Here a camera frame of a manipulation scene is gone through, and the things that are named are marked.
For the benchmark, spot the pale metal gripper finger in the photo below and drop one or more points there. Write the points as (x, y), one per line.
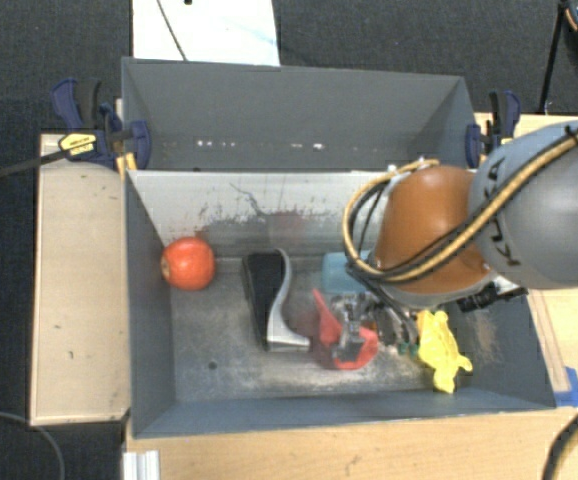
(351, 344)
(349, 315)

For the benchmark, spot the red plastic piece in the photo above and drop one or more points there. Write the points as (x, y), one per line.
(326, 325)

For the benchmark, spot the light blue sponge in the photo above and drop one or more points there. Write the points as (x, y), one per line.
(335, 274)

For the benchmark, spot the yellow toy animal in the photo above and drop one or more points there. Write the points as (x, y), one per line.
(440, 353)

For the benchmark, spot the black and white shoe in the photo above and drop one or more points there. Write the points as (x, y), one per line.
(265, 293)

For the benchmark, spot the grey metal bin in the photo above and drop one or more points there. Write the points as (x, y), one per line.
(229, 358)

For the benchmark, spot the red apple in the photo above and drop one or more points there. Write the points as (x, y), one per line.
(189, 264)

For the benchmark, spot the pale wood flat board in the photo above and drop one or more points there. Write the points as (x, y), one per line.
(81, 278)

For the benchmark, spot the black cylinder on white bracket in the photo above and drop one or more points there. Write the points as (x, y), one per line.
(486, 298)

